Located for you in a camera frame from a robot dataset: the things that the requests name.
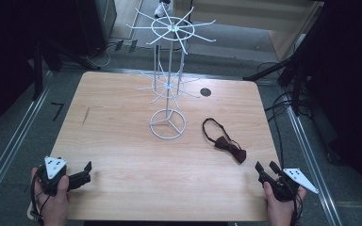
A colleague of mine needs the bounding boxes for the metal floor rail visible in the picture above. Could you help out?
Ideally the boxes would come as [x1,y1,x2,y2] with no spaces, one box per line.
[286,105,344,226]
[0,71,55,218]

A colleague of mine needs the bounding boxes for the white wire display rack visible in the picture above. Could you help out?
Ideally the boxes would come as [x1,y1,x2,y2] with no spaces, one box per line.
[125,1,218,141]

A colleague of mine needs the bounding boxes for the dark red bow tie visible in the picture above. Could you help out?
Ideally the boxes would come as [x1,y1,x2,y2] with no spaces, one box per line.
[202,118,248,165]

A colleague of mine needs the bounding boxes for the person's right hand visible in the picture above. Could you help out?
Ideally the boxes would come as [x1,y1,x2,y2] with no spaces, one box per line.
[262,181,307,226]

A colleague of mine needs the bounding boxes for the black floor cable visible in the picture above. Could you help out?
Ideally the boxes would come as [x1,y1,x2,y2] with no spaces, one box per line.
[255,61,312,169]

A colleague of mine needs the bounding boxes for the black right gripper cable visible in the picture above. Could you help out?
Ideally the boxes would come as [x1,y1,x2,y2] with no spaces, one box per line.
[290,187,304,226]

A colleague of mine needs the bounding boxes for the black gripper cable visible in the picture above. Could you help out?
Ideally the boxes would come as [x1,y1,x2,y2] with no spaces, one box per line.
[290,187,304,226]
[29,170,52,220]

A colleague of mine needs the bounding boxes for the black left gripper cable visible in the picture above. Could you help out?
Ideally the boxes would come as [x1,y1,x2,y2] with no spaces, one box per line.
[29,170,52,220]

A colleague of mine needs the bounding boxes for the black tape mark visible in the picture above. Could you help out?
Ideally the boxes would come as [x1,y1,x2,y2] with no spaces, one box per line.
[50,102,66,122]

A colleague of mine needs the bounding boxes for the person's left hand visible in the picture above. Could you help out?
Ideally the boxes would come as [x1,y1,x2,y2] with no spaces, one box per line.
[30,167,71,226]

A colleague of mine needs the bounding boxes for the black metal stand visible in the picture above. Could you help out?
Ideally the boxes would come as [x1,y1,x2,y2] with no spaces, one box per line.
[31,37,102,102]
[242,6,331,118]

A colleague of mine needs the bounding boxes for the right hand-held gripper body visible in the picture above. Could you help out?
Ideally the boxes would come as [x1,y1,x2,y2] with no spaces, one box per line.
[263,168,320,202]

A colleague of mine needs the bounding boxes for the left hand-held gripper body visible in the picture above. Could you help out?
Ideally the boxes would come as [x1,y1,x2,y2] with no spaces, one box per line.
[38,155,77,198]

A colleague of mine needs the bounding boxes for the black cabinet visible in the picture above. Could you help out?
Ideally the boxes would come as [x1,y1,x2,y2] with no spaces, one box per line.
[74,0,119,58]

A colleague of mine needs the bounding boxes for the white shoe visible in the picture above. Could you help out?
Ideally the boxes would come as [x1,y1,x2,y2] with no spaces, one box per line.
[154,0,173,19]

